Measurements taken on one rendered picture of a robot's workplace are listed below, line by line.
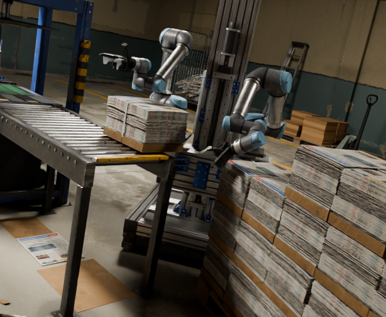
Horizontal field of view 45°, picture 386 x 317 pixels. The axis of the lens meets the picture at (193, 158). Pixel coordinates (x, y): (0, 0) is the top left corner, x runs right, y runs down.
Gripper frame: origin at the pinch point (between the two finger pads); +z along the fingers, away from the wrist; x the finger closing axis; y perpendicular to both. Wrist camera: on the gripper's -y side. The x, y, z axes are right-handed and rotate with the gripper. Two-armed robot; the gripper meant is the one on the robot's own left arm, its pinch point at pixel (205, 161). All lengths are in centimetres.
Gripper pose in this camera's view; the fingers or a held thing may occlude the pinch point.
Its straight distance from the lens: 246.5
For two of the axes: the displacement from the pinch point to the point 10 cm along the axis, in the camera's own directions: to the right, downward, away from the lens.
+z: -7.4, 3.0, 6.0
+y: 3.6, -5.7, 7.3
